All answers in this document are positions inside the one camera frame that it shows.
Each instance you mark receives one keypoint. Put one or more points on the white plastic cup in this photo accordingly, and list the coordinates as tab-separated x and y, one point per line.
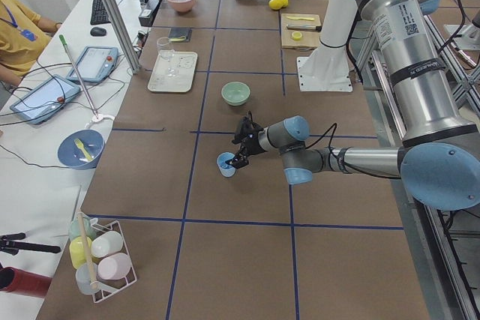
106	244

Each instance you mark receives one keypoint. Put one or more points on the white wire cup rack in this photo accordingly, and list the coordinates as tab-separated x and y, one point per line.
109	288

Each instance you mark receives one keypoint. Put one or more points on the black keyboard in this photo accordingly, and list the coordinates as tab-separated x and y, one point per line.
99	13

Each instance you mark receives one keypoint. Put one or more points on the yellow plastic fork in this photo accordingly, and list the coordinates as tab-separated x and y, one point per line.
79	144

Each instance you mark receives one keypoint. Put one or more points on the yellow plastic knife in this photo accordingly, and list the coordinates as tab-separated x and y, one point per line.
304	18

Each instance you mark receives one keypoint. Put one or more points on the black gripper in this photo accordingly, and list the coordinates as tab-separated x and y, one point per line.
253	145

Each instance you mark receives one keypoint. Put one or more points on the black computer mouse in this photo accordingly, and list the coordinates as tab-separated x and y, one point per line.
98	31

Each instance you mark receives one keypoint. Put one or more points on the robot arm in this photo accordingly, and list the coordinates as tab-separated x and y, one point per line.
437	159

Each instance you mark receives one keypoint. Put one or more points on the near teach pendant tablet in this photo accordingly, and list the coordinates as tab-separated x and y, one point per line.
45	100

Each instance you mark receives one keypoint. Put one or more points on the pink plastic cup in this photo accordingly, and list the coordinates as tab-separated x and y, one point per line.
114	267

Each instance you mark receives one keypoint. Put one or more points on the far teach pendant tablet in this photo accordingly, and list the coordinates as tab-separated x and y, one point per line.
96	63

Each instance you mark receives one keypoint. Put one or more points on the aluminium frame post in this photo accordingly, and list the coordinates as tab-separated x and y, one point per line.
122	35

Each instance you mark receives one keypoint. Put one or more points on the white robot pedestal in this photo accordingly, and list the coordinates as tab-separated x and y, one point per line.
327	68

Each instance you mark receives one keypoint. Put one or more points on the wooden cutting board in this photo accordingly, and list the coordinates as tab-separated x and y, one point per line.
310	40

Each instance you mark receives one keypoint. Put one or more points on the red bottle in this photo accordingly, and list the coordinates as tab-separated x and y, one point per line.
20	282

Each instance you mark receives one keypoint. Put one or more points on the pale blue plastic cup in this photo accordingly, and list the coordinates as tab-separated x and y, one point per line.
83	280

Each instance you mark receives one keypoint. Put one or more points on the green bowl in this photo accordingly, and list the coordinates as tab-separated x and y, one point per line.
235	93

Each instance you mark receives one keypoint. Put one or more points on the yellow plastic cup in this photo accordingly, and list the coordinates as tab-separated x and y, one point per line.
77	253

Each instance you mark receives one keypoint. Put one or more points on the white bear tray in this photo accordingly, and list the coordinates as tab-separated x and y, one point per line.
185	64

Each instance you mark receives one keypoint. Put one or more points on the blue bowl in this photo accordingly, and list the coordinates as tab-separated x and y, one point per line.
70	156

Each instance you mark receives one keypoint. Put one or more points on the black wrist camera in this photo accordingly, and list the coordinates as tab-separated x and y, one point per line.
246	129

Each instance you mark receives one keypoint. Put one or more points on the clear wine glass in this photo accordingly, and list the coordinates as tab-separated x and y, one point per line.
166	52

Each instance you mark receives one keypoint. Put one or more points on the person in yellow shirt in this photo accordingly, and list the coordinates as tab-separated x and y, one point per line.
24	36

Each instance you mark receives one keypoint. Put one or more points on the wooden rack handle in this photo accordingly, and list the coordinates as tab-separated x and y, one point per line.
88	255

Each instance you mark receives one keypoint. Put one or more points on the light blue plastic cup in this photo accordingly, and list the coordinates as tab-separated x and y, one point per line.
225	168

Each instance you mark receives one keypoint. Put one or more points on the metal rod green tip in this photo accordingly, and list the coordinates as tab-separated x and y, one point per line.
96	117

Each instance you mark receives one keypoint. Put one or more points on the green plastic cup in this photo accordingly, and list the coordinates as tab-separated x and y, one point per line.
74	229

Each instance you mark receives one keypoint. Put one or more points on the teach pendant tablet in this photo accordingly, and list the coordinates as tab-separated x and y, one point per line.
96	63
45	100

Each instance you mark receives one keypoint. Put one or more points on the black tripod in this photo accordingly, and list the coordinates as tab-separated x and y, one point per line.
13	243

